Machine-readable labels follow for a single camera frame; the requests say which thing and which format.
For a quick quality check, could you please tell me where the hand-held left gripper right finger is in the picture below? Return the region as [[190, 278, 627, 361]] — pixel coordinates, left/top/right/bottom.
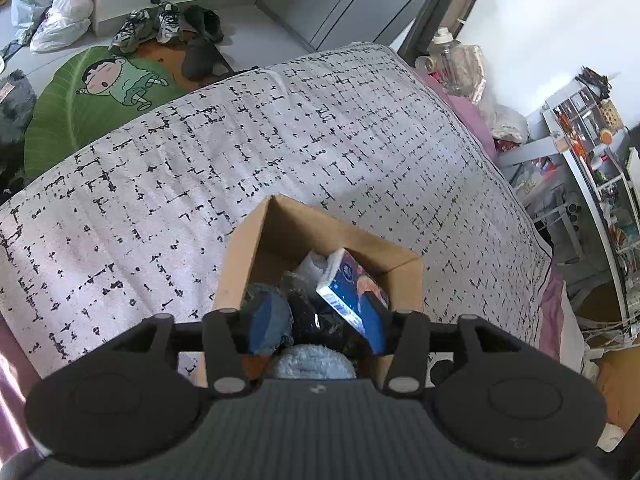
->
[[363, 300, 523, 397]]

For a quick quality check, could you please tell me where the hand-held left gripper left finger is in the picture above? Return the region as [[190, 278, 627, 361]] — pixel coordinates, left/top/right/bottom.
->
[[106, 291, 291, 399]]

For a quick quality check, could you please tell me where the blue grey knitted cloth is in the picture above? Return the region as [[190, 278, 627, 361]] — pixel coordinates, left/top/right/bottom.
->
[[241, 283, 295, 357]]

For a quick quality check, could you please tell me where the hamburger plush toy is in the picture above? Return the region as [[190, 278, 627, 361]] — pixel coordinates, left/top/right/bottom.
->
[[241, 356, 266, 382]]

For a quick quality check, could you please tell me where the black soft item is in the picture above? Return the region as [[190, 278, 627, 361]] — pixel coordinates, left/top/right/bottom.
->
[[281, 271, 372, 357]]

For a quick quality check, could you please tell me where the blue tissue packet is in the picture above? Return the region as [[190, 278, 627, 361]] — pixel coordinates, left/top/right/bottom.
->
[[315, 247, 392, 337]]

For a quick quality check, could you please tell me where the light blue fuzzy cloth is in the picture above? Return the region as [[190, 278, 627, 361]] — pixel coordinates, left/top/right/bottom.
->
[[264, 343, 359, 382]]

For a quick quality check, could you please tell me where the white soft item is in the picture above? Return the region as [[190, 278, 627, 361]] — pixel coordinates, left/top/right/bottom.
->
[[294, 251, 332, 282]]

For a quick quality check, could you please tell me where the brown cardboard box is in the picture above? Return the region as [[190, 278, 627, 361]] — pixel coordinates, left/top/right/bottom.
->
[[196, 194, 427, 392]]

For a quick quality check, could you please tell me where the white black patterned blanket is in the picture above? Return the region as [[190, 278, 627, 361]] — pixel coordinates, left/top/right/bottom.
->
[[0, 42, 556, 378]]

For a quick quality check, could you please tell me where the pile of crumpled plastic bags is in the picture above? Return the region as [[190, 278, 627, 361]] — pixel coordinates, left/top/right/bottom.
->
[[415, 42, 530, 145]]

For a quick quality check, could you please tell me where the white shelf rack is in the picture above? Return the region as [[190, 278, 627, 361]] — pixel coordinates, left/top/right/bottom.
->
[[500, 92, 640, 326]]

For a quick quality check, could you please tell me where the clear plastic bottle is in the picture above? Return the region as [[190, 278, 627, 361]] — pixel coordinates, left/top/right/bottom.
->
[[431, 26, 465, 92]]

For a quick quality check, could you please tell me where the green leaf cartoon rug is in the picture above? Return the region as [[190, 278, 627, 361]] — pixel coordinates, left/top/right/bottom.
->
[[23, 45, 190, 182]]

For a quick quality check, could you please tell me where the brown door mat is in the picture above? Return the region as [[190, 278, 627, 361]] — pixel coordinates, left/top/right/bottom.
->
[[134, 39, 234, 95]]

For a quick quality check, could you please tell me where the black shoe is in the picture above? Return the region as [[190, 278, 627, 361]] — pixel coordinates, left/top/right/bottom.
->
[[182, 4, 225, 44]]

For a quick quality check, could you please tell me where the grey white sneaker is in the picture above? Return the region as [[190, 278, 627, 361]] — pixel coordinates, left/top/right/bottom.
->
[[109, 9, 152, 54], [156, 1, 184, 44]]

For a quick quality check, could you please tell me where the grey wardrobe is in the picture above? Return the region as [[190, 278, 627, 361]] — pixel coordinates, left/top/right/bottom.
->
[[256, 0, 488, 61]]

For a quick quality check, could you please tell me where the grey fuzzy cushion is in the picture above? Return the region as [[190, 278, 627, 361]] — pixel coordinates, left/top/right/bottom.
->
[[0, 69, 37, 147]]

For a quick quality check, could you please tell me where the white plastic bag red print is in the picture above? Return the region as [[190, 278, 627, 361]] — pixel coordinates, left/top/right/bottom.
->
[[29, 0, 97, 54]]

